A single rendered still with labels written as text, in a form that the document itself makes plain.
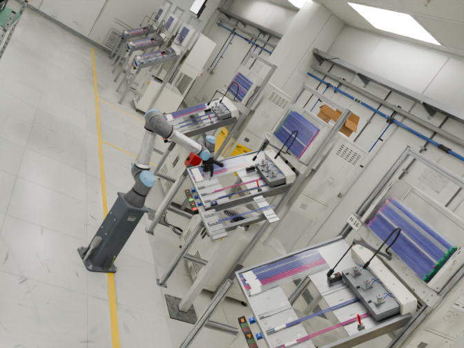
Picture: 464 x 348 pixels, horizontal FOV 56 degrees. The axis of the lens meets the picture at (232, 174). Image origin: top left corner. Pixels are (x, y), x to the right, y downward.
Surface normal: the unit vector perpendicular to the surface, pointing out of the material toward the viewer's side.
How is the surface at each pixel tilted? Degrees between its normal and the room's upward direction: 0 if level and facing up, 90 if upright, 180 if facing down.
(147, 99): 90
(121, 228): 90
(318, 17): 90
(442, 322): 90
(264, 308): 44
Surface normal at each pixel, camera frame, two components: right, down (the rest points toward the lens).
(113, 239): 0.54, 0.55
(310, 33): 0.29, 0.44
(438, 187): -0.79, -0.40
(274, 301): -0.16, -0.85
